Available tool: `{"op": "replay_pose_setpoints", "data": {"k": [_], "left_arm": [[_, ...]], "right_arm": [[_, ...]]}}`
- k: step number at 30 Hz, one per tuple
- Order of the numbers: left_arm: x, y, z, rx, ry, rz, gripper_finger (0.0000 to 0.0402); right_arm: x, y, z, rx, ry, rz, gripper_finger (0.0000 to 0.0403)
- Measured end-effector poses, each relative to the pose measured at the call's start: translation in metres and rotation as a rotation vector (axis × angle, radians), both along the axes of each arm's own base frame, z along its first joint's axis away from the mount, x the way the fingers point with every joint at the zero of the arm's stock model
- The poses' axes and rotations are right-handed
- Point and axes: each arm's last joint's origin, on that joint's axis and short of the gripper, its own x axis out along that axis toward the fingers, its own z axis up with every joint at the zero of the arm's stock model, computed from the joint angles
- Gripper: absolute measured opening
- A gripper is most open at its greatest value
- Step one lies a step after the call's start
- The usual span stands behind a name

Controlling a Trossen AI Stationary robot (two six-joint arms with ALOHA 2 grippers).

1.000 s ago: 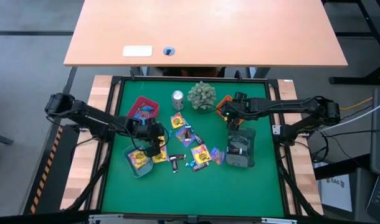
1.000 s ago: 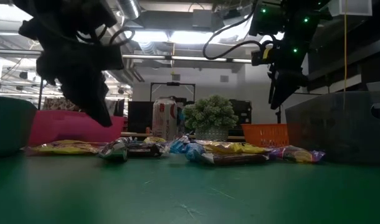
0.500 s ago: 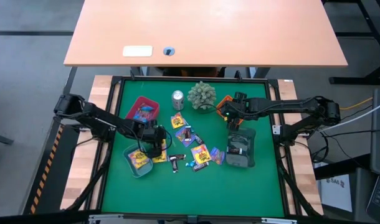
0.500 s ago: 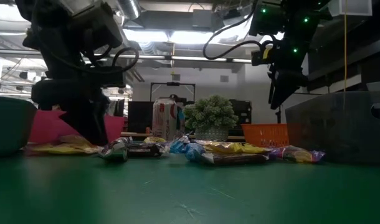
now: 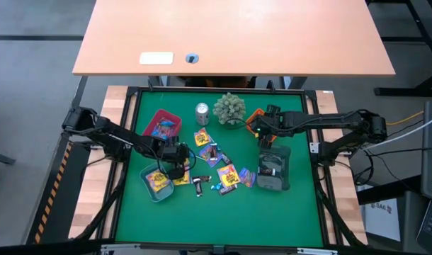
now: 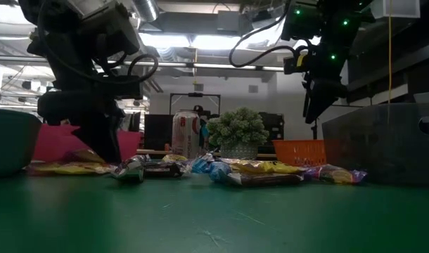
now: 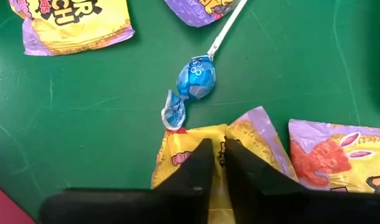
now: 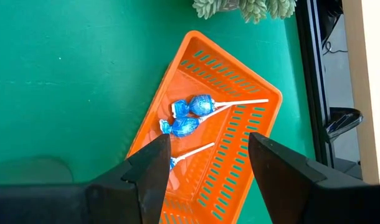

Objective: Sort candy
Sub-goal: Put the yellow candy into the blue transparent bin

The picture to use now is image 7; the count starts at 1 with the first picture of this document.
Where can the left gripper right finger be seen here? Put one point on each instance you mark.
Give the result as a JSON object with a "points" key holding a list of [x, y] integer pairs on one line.
{"points": [[271, 205]]}

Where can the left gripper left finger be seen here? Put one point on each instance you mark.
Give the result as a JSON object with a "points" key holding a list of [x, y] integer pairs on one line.
{"points": [[165, 205]]}

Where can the yellow Sour Patch candy bag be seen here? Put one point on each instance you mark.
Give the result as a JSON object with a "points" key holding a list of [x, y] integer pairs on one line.
{"points": [[327, 155], [180, 146], [84, 28]]}

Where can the blue lollipop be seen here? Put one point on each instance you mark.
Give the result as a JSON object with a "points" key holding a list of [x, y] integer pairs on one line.
{"points": [[196, 77]]}

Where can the purple gummy candy bag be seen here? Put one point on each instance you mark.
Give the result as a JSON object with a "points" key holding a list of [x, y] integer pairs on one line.
{"points": [[193, 12]]}

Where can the green table mat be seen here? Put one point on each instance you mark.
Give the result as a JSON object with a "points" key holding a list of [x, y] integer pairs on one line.
{"points": [[84, 109]]}

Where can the red plastic bin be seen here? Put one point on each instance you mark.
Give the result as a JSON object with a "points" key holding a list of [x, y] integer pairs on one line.
{"points": [[3, 208]]}

